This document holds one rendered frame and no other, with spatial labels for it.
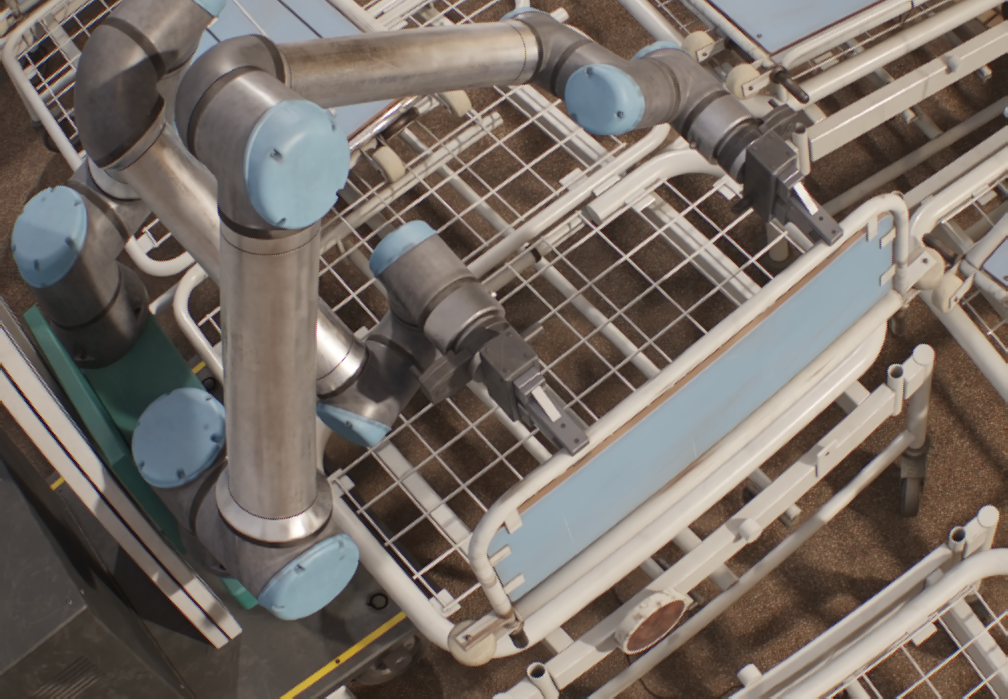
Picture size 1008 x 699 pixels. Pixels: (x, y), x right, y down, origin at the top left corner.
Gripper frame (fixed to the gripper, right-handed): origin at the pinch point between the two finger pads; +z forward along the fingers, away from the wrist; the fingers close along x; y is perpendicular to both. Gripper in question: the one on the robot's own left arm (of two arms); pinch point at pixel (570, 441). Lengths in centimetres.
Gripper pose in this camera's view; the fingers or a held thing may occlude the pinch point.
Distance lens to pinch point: 189.6
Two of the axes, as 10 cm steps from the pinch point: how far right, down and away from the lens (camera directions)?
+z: 6.3, 6.9, -3.6
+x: 0.6, 4.1, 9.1
